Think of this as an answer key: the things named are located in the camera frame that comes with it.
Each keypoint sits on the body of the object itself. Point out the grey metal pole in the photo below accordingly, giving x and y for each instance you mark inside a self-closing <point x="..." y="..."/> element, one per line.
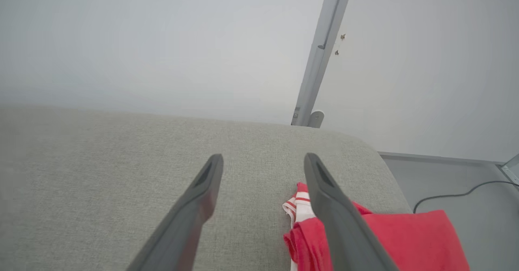
<point x="322" y="52"/>

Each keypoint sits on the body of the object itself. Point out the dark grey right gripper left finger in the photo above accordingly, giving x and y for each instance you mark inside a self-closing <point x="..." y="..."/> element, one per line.
<point x="182" y="226"/>

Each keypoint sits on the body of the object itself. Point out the grey baseboard strip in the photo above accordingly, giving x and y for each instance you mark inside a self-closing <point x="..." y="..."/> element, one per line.
<point x="438" y="158"/>

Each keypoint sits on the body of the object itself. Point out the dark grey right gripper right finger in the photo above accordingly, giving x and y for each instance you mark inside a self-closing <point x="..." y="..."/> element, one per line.
<point x="344" y="230"/>

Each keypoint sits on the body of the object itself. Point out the red garment with white stripes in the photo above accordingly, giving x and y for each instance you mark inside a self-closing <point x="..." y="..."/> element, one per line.
<point x="409" y="242"/>

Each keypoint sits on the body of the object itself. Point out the grey pole foot bracket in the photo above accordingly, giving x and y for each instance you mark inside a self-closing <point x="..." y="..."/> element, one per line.
<point x="316" y="118"/>

